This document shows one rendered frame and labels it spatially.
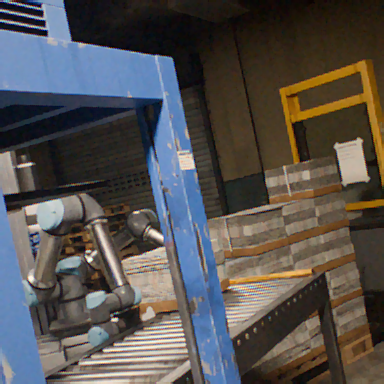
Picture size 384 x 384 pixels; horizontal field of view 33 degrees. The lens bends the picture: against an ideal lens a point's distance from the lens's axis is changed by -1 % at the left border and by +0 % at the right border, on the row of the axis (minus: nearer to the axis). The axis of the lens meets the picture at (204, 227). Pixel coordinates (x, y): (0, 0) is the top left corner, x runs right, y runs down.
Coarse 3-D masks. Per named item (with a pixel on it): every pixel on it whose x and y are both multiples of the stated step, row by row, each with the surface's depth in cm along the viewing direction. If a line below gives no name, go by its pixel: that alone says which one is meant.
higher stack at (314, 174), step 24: (288, 168) 407; (312, 168) 398; (336, 168) 414; (288, 192) 412; (336, 192) 412; (336, 216) 408; (336, 240) 406; (336, 288) 402; (360, 288) 418; (336, 312) 401; (360, 312) 415; (360, 336) 412
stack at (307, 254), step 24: (312, 240) 392; (240, 264) 350; (264, 264) 363; (288, 264) 376; (312, 264) 389; (288, 336) 370; (312, 336) 382; (264, 360) 356; (288, 360) 368; (312, 360) 402
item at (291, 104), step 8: (288, 96) 473; (296, 96) 468; (288, 104) 470; (296, 104) 469; (288, 112) 466; (296, 112) 470; (288, 120) 467; (288, 128) 469; (296, 128) 466; (296, 136) 467; (296, 144) 468; (304, 144) 468; (296, 152) 468; (304, 152) 468; (296, 160) 469; (304, 160) 472
